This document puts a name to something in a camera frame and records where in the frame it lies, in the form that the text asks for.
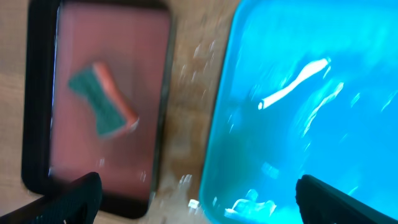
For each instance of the teal plastic tray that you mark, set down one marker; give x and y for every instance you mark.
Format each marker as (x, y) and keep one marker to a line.
(307, 88)

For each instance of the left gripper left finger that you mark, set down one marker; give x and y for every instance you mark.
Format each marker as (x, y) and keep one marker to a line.
(78, 202)

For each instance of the black and red tray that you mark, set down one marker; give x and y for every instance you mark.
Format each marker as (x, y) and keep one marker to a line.
(59, 142)

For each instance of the orange and green sponge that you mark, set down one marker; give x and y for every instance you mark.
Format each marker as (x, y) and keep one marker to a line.
(113, 114)

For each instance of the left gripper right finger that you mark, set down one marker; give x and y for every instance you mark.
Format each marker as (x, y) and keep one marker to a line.
(320, 203)

